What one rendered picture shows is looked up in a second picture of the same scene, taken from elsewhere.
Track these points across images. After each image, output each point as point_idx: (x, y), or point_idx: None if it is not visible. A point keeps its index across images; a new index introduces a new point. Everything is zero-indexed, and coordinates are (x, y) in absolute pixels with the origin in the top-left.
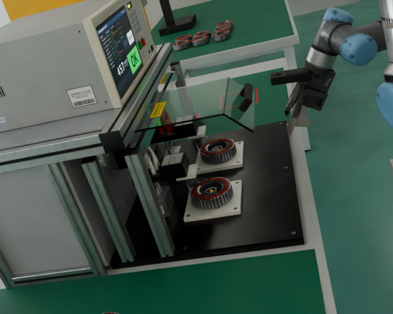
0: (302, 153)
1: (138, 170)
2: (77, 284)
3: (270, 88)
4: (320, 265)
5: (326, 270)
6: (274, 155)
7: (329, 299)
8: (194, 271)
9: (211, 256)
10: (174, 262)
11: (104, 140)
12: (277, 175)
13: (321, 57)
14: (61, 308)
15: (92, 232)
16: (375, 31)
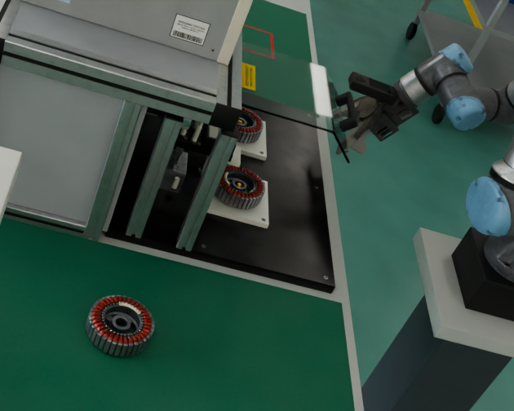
0: (330, 173)
1: (225, 154)
2: (59, 239)
3: (290, 43)
4: (347, 324)
5: (352, 331)
6: (302, 162)
7: (353, 362)
8: (213, 280)
9: (229, 268)
10: (186, 258)
11: (218, 112)
12: (306, 193)
13: (419, 90)
14: (45, 265)
15: (118, 190)
16: (489, 102)
